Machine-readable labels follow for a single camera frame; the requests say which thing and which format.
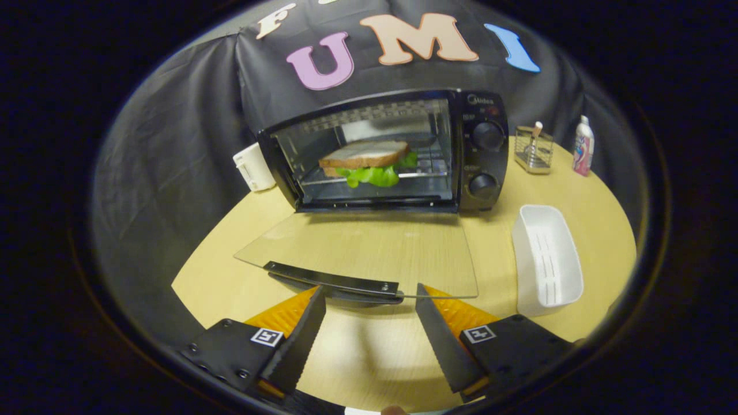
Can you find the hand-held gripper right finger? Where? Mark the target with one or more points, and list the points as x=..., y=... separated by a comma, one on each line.
x=441, y=343

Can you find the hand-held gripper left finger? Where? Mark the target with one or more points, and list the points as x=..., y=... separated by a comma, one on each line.
x=297, y=346

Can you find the black toaster oven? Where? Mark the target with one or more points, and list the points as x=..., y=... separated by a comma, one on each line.
x=487, y=167

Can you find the lettuce sandwich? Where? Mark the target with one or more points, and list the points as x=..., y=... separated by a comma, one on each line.
x=363, y=154

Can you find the white pop-up toaster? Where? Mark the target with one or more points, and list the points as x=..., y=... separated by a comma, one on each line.
x=253, y=167

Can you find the white plastic tray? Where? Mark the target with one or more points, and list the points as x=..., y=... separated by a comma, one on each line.
x=545, y=259

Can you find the black backdrop cloth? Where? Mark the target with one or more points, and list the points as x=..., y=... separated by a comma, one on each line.
x=190, y=144

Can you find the white bottle with pink label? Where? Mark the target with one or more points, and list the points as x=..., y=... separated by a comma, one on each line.
x=583, y=150

